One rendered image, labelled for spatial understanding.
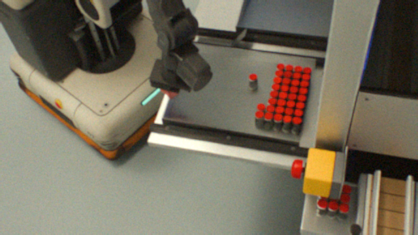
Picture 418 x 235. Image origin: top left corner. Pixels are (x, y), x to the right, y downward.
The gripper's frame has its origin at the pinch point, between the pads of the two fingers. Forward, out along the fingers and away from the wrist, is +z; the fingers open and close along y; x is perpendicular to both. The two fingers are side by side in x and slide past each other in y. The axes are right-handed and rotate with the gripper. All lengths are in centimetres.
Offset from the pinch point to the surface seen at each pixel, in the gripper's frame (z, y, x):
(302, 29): 0.3, 28.6, 31.9
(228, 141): -0.7, 16.8, -9.1
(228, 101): 1.9, 14.0, 3.6
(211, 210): 91, 17, 9
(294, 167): -15.6, 31.1, -19.4
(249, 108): 0.8, 19.6, 2.3
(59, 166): 105, -52, 16
